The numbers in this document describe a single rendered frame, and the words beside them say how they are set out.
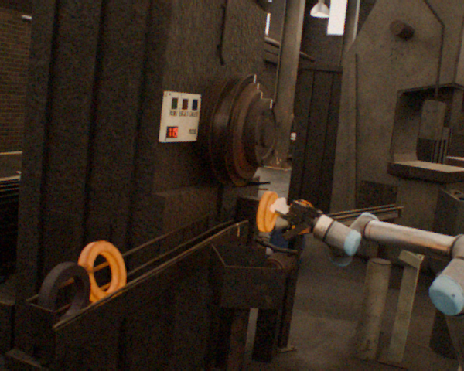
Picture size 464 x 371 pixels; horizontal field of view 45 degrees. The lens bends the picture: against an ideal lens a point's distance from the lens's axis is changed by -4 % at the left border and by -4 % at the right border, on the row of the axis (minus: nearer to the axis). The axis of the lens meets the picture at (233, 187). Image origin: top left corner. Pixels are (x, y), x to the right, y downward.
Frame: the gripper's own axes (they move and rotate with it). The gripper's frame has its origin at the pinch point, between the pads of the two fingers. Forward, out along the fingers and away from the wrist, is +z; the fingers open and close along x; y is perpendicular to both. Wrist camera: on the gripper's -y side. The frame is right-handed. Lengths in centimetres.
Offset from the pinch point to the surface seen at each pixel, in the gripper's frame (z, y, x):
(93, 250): 22, -15, 75
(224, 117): 28.6, 24.8, 5.1
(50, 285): 17, -18, 99
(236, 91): 29.8, 35.4, 0.9
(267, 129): 17.1, 25.0, -14.3
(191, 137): 37.0, 13.0, 8.9
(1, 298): 91, -89, 25
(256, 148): 15.6, 17.2, -5.7
